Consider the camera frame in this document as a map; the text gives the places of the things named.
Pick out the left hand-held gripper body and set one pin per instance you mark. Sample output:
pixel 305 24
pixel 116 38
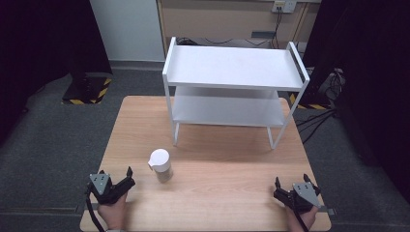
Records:
pixel 104 190

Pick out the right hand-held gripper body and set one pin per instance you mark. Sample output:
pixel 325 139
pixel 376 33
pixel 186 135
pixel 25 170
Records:
pixel 301 197

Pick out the person's right hand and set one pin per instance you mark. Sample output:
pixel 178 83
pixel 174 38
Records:
pixel 306 220

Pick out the person's left hand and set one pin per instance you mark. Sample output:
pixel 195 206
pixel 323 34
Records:
pixel 112 214

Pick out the white-lidded seasoning jar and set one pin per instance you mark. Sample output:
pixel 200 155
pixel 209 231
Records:
pixel 161 164

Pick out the black curtain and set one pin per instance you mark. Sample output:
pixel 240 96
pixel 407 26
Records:
pixel 370 80
pixel 38 45

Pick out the white two-tier shelf rack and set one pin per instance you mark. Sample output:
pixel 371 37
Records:
pixel 233 66

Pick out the grey metal table bracket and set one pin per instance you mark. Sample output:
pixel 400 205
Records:
pixel 327 211

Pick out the black yellow striped base plate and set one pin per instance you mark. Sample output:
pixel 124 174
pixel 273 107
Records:
pixel 309 103
pixel 87 90

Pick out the white wall socket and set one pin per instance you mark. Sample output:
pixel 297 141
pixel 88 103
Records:
pixel 284 5

